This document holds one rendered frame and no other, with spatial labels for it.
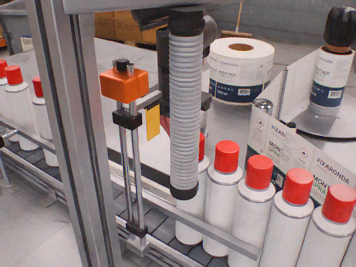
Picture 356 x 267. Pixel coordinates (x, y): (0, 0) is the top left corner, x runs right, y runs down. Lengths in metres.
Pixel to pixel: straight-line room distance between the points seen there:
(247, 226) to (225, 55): 0.61
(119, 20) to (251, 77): 3.33
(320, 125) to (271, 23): 4.10
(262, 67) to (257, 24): 4.07
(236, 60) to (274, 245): 0.61
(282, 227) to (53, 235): 0.45
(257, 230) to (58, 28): 0.36
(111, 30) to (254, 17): 1.99
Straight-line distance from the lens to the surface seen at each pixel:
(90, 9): 0.30
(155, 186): 0.67
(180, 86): 0.33
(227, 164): 0.48
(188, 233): 0.59
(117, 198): 0.70
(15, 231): 0.77
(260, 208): 0.48
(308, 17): 4.91
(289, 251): 0.50
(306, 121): 0.98
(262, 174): 0.45
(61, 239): 0.72
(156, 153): 0.82
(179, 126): 0.34
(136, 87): 0.41
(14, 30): 3.07
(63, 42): 0.35
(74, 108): 0.37
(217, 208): 0.52
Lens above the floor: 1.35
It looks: 32 degrees down
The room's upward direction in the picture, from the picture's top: straight up
